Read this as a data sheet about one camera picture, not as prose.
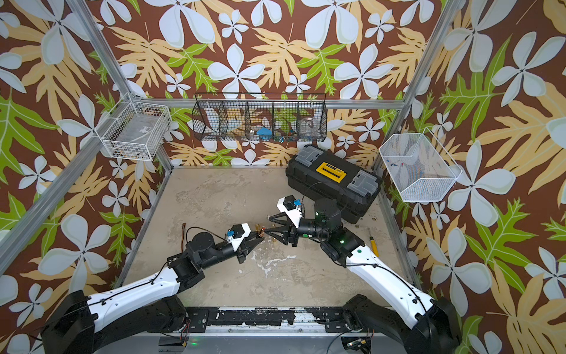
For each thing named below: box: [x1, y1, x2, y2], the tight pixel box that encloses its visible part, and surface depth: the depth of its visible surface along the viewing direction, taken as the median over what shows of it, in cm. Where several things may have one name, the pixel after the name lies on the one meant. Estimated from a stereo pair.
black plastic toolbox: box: [285, 145, 383, 225], surface depth 97 cm
